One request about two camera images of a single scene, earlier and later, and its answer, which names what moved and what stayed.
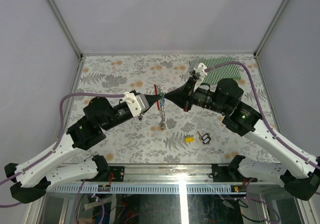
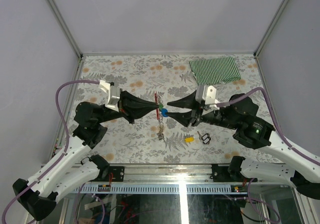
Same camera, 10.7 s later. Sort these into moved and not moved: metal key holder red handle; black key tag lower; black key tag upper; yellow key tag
Moved: metal key holder red handle
Not moved: yellow key tag; black key tag upper; black key tag lower
